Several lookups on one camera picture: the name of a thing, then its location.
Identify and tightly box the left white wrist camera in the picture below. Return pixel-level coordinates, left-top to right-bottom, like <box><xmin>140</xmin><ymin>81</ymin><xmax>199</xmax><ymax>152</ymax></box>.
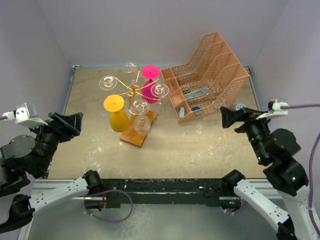
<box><xmin>0</xmin><ymin>102</ymin><xmax>49</xmax><ymax>128</ymax></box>

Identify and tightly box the light blue small bottle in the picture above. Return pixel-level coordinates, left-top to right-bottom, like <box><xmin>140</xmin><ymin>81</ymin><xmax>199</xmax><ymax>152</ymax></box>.
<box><xmin>179</xmin><ymin>107</ymin><xmax>185</xmax><ymax>119</ymax></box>

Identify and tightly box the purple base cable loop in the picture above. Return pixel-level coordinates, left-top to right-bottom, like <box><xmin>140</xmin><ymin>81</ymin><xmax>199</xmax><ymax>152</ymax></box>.
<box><xmin>83</xmin><ymin>188</ymin><xmax>135</xmax><ymax>222</ymax></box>

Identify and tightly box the orange plastic file organizer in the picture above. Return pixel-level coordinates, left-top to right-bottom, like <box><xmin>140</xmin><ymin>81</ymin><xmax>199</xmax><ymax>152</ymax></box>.
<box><xmin>160</xmin><ymin>32</ymin><xmax>249</xmax><ymax>124</ymax></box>

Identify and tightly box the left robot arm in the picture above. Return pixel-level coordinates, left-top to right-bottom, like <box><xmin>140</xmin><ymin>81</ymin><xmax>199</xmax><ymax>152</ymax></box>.
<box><xmin>0</xmin><ymin>112</ymin><xmax>105</xmax><ymax>233</ymax></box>

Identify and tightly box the pink plastic wine glass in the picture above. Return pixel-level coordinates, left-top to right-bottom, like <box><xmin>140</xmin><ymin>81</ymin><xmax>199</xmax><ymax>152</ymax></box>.
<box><xmin>141</xmin><ymin>65</ymin><xmax>161</xmax><ymax>104</ymax></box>

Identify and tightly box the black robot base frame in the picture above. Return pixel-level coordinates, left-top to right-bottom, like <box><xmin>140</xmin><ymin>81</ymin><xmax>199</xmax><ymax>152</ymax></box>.
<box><xmin>83</xmin><ymin>170</ymin><xmax>245</xmax><ymax>210</ymax></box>

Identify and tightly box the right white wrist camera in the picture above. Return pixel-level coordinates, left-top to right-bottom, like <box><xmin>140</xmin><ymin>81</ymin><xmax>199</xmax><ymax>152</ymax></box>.
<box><xmin>256</xmin><ymin>98</ymin><xmax>289</xmax><ymax>120</ymax></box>

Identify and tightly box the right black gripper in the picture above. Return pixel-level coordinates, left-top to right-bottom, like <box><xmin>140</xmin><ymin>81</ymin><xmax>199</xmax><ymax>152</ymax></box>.
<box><xmin>220</xmin><ymin>105</ymin><xmax>274</xmax><ymax>162</ymax></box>

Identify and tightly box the clear wine glass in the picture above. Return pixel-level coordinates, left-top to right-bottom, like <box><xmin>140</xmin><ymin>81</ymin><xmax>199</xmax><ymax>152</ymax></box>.
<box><xmin>122</xmin><ymin>61</ymin><xmax>141</xmax><ymax>85</ymax></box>
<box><xmin>129</xmin><ymin>98</ymin><xmax>151</xmax><ymax>136</ymax></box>
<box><xmin>99</xmin><ymin>75</ymin><xmax>118</xmax><ymax>91</ymax></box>

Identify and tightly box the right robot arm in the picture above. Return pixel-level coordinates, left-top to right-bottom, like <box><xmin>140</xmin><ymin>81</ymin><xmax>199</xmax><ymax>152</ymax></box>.
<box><xmin>220</xmin><ymin>101</ymin><xmax>320</xmax><ymax>240</ymax></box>

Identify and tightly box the clear champagne flute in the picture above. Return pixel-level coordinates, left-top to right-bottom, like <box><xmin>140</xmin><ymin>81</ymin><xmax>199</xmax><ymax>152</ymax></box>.
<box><xmin>150</xmin><ymin>82</ymin><xmax>169</xmax><ymax>110</ymax></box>

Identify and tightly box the yellow plastic wine glass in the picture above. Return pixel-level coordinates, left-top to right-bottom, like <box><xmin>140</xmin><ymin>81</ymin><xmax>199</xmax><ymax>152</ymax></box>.
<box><xmin>103</xmin><ymin>94</ymin><xmax>130</xmax><ymax>133</ymax></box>

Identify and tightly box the gold wire wine glass rack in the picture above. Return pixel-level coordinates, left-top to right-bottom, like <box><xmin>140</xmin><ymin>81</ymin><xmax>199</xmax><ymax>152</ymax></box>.
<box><xmin>99</xmin><ymin>61</ymin><xmax>169</xmax><ymax>148</ymax></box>

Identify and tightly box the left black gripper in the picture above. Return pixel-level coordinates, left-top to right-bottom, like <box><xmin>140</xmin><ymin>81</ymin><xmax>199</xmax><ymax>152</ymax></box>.
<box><xmin>29</xmin><ymin>111</ymin><xmax>83</xmax><ymax>174</ymax></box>

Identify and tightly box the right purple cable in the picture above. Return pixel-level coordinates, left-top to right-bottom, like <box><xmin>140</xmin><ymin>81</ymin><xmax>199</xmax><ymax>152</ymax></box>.
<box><xmin>279</xmin><ymin>103</ymin><xmax>320</xmax><ymax>240</ymax></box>

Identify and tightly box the blue white round tin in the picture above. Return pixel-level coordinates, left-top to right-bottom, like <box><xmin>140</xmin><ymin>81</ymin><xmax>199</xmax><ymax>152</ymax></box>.
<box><xmin>234</xmin><ymin>103</ymin><xmax>247</xmax><ymax>111</ymax></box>

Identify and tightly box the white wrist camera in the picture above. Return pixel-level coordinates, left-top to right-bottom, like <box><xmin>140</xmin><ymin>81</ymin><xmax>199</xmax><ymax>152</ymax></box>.
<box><xmin>256</xmin><ymin>98</ymin><xmax>289</xmax><ymax>120</ymax></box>
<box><xmin>0</xmin><ymin>102</ymin><xmax>49</xmax><ymax>128</ymax></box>

